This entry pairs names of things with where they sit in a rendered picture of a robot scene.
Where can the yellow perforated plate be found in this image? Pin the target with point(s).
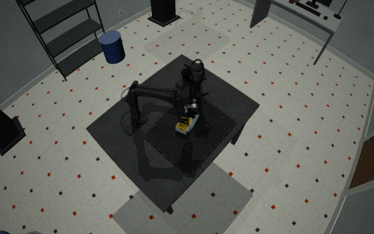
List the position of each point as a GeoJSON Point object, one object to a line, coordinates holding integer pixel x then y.
{"type": "Point", "coordinates": [184, 126]}

